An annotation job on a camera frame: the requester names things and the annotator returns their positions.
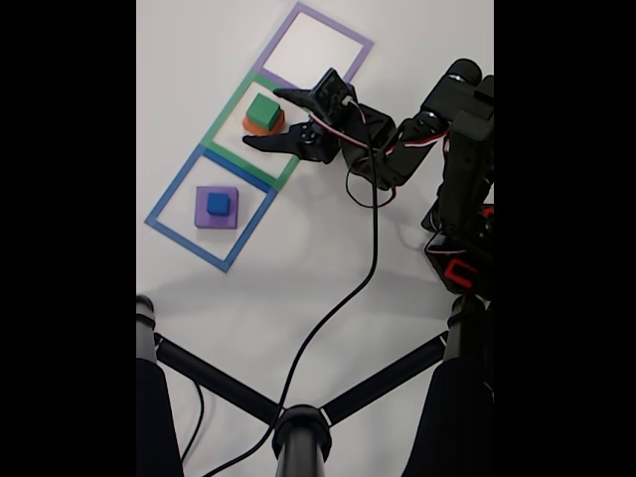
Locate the green block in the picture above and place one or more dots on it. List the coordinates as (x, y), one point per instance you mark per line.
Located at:
(263, 109)

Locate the orange block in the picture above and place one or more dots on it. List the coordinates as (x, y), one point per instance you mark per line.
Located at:
(251, 126)

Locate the small blue block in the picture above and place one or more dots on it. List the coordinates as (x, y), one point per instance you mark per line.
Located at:
(218, 204)

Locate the large purple block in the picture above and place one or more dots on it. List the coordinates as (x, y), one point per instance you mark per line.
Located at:
(201, 218)

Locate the green tape square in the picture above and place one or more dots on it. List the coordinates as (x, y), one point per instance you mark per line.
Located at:
(237, 105)

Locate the purple tape square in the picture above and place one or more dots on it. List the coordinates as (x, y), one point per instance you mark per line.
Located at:
(333, 23)

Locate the blue tape square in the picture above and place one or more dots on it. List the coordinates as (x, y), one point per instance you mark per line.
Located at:
(173, 191)

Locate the red table clamp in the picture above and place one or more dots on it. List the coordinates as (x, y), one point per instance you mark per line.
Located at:
(449, 270)

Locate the black tripod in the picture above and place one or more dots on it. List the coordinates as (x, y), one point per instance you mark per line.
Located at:
(300, 442)

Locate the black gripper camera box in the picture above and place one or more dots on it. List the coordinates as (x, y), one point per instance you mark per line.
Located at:
(330, 94)

